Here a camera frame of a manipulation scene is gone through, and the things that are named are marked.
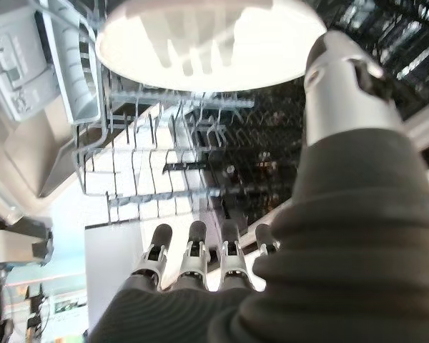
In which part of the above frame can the dishwasher door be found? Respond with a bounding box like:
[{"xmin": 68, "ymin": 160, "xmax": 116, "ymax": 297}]
[{"xmin": 0, "ymin": 0, "xmax": 104, "ymax": 215}]

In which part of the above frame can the dark robot right hand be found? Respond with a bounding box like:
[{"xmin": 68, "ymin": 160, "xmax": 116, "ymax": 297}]
[{"xmin": 87, "ymin": 30, "xmax": 429, "ymax": 343}]

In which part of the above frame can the cream round plate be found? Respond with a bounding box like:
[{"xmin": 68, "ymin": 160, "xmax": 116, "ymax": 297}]
[{"xmin": 94, "ymin": 0, "xmax": 328, "ymax": 93}]

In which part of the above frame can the grey cutlery basket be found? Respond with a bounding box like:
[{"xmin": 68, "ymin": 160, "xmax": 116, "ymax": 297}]
[{"xmin": 39, "ymin": 6, "xmax": 104, "ymax": 124}]

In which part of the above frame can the dishwasher wire rack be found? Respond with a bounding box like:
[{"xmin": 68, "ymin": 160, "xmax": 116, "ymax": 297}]
[{"xmin": 71, "ymin": 0, "xmax": 429, "ymax": 229}]

